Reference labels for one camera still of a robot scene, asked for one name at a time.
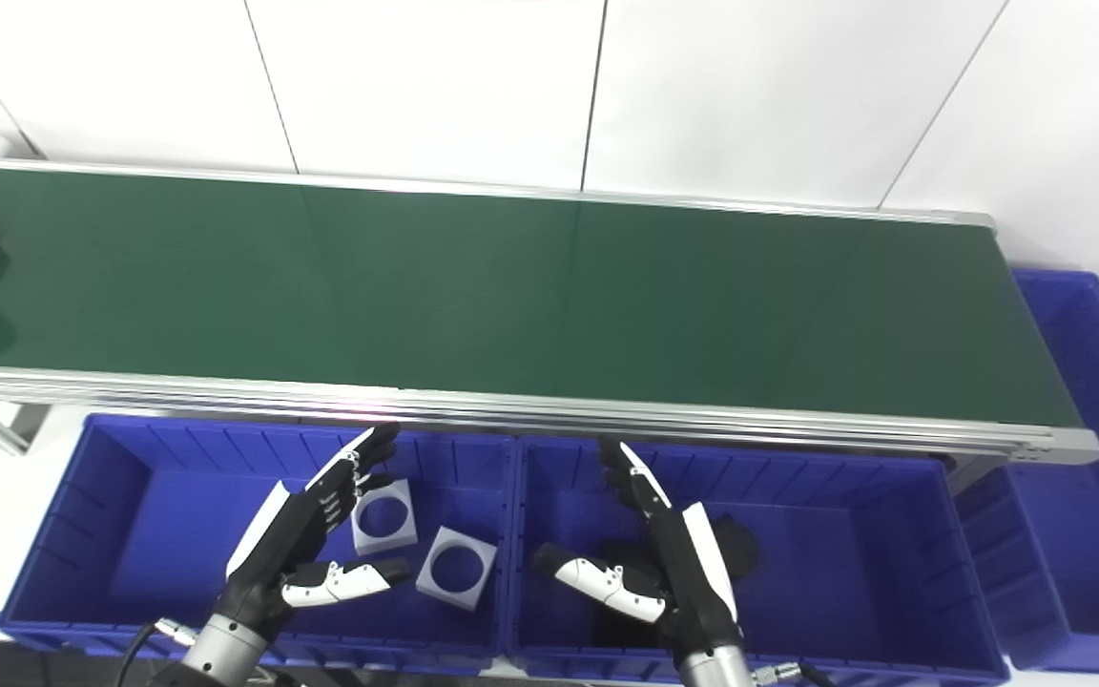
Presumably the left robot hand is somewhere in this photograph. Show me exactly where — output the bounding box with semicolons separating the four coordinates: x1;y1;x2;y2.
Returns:
224;425;412;637

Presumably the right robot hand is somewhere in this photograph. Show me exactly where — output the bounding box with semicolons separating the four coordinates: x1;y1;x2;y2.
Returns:
531;438;743;660

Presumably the black part in bin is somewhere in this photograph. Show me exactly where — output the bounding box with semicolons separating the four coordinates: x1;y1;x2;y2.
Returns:
588;513;761;650

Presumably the white square part with hole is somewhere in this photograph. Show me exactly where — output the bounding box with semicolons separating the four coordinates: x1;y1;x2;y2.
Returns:
351;478;419;557
415;526;499;612

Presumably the blue plastic bin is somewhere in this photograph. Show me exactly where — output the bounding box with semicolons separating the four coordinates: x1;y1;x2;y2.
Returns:
0;412;519;677
506;434;1010;687
953;268;1099;673

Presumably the green conveyor belt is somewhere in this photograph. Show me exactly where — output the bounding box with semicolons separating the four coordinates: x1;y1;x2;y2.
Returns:
0;157;1099;468

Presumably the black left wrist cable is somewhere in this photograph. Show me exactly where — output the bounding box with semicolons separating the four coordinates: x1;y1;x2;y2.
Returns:
115;618;199;687

